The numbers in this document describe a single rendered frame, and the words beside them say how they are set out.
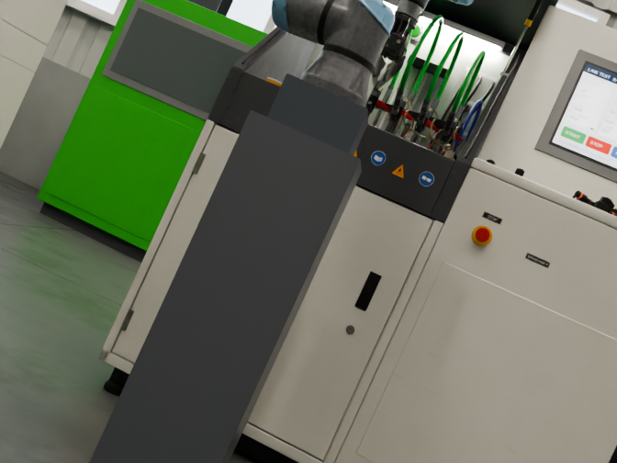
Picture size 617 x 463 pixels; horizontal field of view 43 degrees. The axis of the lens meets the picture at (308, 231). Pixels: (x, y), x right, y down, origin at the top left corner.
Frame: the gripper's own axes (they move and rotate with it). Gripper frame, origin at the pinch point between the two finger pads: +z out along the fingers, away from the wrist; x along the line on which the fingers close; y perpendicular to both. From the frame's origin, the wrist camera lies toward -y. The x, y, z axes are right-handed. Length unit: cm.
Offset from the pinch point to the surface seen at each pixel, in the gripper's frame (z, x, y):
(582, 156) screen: -4, 62, -3
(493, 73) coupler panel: -24.4, 27.5, -31.6
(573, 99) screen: -19, 53, -7
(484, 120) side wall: -1.0, 32.8, 5.5
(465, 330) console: 53, 51, 22
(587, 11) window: -197, 52, -401
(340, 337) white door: 69, 23, 22
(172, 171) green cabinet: 50, -139, -240
